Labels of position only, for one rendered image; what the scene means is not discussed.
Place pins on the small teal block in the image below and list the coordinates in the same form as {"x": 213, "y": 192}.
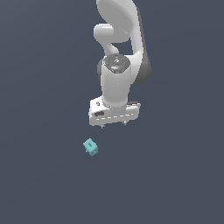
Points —
{"x": 90, "y": 147}

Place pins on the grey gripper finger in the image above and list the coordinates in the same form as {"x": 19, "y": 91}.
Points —
{"x": 125, "y": 122}
{"x": 102, "y": 126}

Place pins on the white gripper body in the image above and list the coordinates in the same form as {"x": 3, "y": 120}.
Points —
{"x": 113, "y": 114}

